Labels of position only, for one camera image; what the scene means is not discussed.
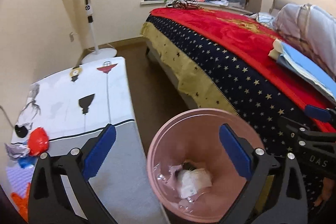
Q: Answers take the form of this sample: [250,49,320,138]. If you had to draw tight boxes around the zebra striped cloth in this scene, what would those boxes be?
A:
[166,0,199,10]

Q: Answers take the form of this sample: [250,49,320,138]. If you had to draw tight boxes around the person's right hand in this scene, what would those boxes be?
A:
[314,178,335,207]

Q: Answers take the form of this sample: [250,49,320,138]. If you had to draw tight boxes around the grey wall cable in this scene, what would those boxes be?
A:
[0,105,16,130]

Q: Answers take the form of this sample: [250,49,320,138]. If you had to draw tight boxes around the red plastic wrapper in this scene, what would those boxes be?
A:
[27,127,49,156]

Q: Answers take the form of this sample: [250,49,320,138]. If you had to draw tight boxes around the silver foil wrapper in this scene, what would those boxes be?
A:
[5,143,30,160]

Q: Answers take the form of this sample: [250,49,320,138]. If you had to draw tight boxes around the white paper wrapper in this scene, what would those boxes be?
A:
[177,168,213,199]

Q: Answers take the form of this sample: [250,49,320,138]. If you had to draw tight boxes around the bed with red blanket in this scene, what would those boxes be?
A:
[140,7,336,204]

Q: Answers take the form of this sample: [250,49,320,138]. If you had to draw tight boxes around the low table with grey cloth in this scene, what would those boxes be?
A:
[17,57,167,223]

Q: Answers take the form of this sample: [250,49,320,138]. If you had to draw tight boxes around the plaid quilt bundle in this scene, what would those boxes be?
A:
[256,3,336,80]

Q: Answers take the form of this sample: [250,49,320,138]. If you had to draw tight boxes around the purple foam fruit net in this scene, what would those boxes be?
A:
[6,165,34,198]

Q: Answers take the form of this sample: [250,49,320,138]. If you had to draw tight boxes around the orange plastic bag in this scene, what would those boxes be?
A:
[10,182,31,222]

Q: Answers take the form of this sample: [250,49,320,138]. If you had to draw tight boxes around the pink trash bin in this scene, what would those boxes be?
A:
[147,108,264,223]

